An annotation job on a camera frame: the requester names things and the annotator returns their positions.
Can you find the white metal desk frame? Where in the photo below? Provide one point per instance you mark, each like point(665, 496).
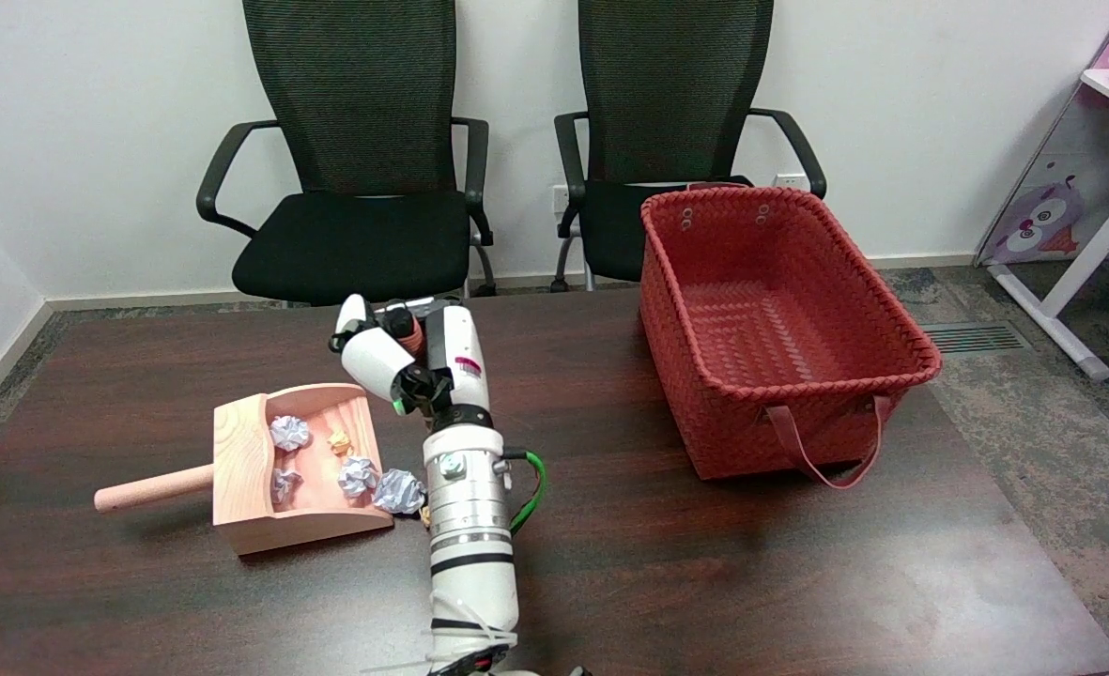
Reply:
point(1080, 272)

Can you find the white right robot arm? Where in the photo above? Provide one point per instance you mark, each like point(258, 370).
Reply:
point(469, 526)

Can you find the black mesh office chair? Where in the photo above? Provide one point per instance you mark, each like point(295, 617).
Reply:
point(667, 94)
point(357, 94)

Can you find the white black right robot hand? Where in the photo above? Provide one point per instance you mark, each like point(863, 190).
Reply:
point(455, 357)

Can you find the red woven plastic basket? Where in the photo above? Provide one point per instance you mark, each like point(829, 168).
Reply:
point(751, 319)

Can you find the white wall socket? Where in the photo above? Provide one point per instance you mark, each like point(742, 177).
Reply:
point(789, 179)
point(561, 199)

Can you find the brown straw hand broom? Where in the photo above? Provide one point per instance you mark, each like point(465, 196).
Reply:
point(404, 329)

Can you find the white paper ball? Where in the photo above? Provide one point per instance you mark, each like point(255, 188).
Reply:
point(399, 491)
point(358, 474)
point(285, 483)
point(289, 433)

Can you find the metal floor vent grille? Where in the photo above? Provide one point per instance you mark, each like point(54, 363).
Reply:
point(975, 337)

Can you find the pink owl print panel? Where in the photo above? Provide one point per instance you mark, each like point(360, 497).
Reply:
point(1042, 221)

